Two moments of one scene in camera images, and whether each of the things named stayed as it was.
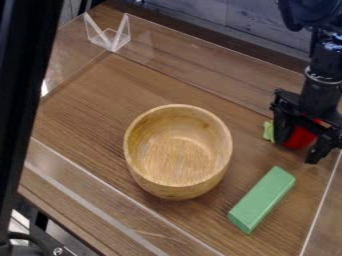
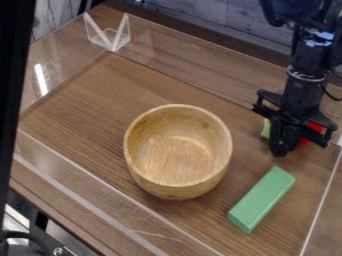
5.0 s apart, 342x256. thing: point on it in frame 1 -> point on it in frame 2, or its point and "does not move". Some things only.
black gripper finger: [319, 149] -> [288, 139]
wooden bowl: [177, 148] does not move
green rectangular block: [260, 199] does not move
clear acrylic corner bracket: [108, 38] does not move
